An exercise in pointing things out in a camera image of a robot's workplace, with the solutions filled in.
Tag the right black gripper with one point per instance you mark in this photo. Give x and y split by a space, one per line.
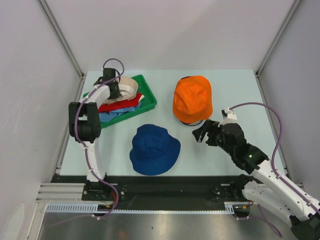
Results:
210 126

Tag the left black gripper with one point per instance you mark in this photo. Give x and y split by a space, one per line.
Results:
117 94

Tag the beige bucket hat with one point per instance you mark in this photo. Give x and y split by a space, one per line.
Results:
128 88

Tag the orange bucket hat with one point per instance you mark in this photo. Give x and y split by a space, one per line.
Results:
192 99

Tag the dark blue bucket hat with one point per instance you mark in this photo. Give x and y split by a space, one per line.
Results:
154 151

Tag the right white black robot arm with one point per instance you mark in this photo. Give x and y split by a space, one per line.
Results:
262 183

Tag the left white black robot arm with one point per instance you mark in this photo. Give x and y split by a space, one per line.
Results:
85 124

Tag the red hat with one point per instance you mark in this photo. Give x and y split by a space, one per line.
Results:
121 104

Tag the light blue hat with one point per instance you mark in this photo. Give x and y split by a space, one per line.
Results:
106 117

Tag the green plastic tray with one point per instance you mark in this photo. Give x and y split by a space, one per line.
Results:
147 103

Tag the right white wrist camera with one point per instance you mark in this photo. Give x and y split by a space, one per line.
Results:
229 117

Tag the black wire hat stand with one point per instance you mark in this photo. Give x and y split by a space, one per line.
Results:
193 124

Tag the right aluminium frame post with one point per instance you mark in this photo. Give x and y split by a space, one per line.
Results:
278 36

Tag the aluminium frame post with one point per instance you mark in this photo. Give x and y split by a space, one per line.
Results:
278 36
44 6

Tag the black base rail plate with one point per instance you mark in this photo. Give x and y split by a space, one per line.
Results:
161 193

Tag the left aluminium frame post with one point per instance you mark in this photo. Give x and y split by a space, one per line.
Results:
44 6

